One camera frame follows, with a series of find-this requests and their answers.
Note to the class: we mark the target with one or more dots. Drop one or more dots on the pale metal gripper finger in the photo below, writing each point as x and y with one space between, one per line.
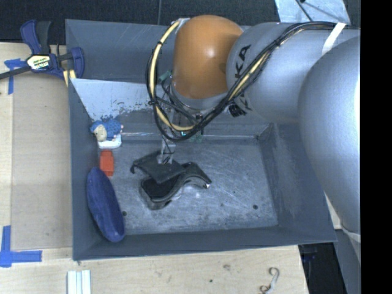
162 152
171 153

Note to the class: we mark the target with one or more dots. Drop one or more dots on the black sunglasses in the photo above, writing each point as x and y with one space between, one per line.
165 176

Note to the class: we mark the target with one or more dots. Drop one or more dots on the orange-red block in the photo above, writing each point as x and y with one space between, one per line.
107 162

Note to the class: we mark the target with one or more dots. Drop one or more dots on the blue toy hedgehog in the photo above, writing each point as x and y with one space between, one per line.
107 130

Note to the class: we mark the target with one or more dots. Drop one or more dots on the grey metal bin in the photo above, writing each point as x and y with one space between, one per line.
232 188

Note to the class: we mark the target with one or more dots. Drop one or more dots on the blue oval pouch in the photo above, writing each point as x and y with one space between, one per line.
104 205

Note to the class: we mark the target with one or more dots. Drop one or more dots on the pale flat board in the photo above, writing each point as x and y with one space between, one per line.
39 164

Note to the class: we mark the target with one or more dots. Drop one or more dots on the black cylinder on white bracket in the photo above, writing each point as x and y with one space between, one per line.
236 109

